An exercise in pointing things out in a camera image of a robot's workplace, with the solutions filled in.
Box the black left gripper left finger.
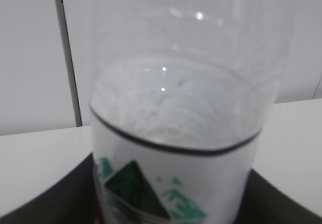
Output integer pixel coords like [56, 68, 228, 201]
[1, 154, 95, 223]

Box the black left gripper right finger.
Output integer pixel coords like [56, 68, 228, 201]
[235, 170, 321, 224]

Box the clear water bottle red label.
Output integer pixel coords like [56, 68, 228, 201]
[90, 0, 295, 223]

